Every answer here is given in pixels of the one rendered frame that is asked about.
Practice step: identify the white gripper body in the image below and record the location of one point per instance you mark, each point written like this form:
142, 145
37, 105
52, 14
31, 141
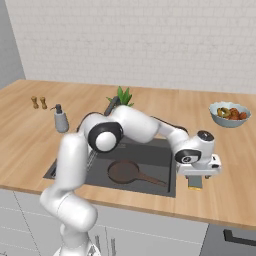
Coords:
196, 170

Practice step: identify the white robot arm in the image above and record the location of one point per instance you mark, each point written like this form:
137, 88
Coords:
71, 160

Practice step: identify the grey and yellow sponge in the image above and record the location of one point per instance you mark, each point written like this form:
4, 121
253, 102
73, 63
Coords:
195, 182

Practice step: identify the dark grey sink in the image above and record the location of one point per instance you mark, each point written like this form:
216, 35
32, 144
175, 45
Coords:
156, 156

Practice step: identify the white panel under sink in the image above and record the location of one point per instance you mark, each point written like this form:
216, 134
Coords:
150, 221

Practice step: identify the brown frying pan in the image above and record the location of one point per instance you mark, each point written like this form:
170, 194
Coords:
123, 171

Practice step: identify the pale blue fruit bowl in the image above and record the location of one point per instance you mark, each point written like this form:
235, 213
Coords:
230, 122

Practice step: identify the yellow green fruit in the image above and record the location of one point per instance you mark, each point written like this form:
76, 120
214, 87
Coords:
222, 112

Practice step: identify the orange fruit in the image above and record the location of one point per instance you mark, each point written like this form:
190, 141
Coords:
234, 112
243, 116

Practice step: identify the grey dishwasher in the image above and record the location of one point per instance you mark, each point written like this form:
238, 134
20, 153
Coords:
216, 241

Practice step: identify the white cupboard door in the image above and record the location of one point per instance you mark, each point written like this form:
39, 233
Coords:
156, 246
101, 241

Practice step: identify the green potted plant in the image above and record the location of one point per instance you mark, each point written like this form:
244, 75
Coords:
124, 95

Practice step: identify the dark grey tap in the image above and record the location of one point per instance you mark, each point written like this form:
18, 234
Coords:
110, 106

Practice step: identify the grey soap dispenser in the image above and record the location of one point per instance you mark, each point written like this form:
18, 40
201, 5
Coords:
61, 121

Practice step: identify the brown wooden shaker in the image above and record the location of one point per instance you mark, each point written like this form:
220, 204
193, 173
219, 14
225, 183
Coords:
35, 103
43, 103

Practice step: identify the white drawer front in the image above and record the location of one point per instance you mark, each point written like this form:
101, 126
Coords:
33, 221
28, 201
43, 245

